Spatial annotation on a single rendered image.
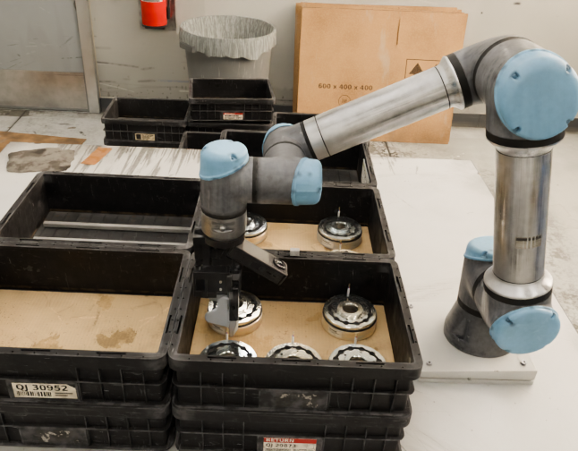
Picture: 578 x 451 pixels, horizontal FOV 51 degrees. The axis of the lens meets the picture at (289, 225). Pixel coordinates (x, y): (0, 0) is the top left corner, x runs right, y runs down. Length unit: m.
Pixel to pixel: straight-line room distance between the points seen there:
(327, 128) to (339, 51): 2.92
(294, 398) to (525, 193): 0.49
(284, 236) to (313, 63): 2.62
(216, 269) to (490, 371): 0.60
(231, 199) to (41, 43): 3.50
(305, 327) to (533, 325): 0.41
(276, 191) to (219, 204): 0.09
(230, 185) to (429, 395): 0.60
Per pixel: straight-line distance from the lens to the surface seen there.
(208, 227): 1.00
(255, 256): 1.04
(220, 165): 0.94
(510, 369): 1.34
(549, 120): 0.96
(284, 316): 1.20
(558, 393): 1.38
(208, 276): 1.05
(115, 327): 1.20
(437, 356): 1.32
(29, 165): 2.10
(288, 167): 0.96
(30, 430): 1.17
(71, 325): 1.22
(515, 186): 1.02
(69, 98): 4.45
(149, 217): 1.51
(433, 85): 1.07
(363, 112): 1.06
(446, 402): 1.28
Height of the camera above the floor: 1.61
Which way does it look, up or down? 32 degrees down
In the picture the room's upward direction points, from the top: 3 degrees clockwise
